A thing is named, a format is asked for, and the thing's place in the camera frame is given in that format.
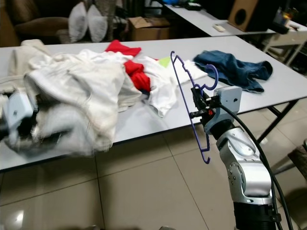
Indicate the white pillow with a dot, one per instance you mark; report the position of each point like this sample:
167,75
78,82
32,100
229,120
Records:
98,24
79,23

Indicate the beige garment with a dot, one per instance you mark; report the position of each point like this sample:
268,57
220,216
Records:
29,55

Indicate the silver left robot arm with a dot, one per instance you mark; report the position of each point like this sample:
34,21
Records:
5,132

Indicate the wooden speaker box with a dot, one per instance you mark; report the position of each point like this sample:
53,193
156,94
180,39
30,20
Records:
244,14

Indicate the open brown cardboard box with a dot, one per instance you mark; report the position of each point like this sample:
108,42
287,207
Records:
148,33

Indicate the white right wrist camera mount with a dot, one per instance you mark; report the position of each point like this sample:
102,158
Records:
228,103

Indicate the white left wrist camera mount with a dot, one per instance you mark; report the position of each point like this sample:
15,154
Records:
19,110

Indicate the white t-shirt green patch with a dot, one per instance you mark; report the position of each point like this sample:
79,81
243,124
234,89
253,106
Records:
160,91

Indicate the purple plastic hanger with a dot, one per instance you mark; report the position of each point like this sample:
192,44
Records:
217,76

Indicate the cream white fleece garment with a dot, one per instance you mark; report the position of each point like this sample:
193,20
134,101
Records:
76,96

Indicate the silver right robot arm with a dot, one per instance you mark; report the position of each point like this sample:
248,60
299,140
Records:
244,167

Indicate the blue denim shorts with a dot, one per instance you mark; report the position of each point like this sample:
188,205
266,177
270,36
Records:
235,69

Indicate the plain red garment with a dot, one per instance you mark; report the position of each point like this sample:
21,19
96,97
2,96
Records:
136,72

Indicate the brown sofa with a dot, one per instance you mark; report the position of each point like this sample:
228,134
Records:
38,24

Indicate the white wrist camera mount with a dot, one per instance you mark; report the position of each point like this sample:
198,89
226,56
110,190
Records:
19,110
228,103

